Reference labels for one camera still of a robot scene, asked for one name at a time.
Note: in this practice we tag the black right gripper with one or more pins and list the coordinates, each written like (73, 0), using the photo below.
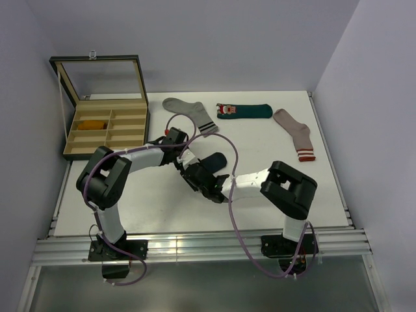
(194, 188)

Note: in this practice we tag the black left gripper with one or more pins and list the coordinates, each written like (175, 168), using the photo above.
(181, 148)

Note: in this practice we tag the navy santa sock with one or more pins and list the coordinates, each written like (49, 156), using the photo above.
(215, 162)

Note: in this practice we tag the dark green reindeer sock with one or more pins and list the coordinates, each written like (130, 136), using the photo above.
(233, 111)

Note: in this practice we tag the mustard yellow sock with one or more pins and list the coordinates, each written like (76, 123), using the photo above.
(91, 125)

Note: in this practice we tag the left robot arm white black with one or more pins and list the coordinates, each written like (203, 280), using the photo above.
(103, 179)

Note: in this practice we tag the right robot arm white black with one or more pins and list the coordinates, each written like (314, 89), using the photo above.
(291, 191)

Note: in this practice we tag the grey striped sock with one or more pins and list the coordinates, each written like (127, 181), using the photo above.
(194, 110)

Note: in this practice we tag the black compartment box beige lining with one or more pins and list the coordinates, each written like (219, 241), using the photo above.
(109, 88)

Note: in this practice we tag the taupe sock red cuff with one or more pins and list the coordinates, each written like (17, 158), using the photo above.
(300, 134)

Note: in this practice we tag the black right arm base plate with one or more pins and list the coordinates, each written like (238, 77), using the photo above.
(276, 246)

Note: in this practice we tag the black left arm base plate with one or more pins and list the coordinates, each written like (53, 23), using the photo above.
(100, 251)

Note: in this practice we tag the aluminium rail frame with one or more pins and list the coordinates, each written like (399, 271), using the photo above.
(204, 256)

